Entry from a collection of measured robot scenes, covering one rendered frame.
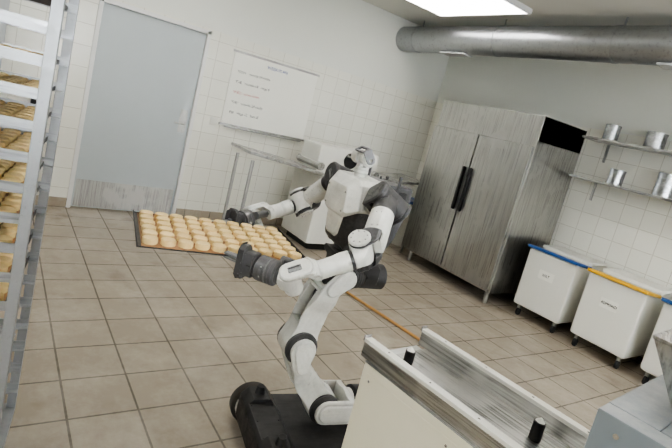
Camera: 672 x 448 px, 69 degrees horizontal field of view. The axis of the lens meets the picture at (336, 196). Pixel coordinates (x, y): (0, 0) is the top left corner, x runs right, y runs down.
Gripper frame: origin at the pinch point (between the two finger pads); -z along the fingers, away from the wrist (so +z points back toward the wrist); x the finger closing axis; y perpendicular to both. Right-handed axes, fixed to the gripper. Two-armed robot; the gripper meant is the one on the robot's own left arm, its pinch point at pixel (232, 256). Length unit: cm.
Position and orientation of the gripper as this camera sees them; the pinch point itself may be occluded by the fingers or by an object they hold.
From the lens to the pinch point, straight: 174.2
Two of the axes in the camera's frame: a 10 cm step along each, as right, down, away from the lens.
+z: 9.0, 2.8, -3.2
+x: 2.5, -9.6, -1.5
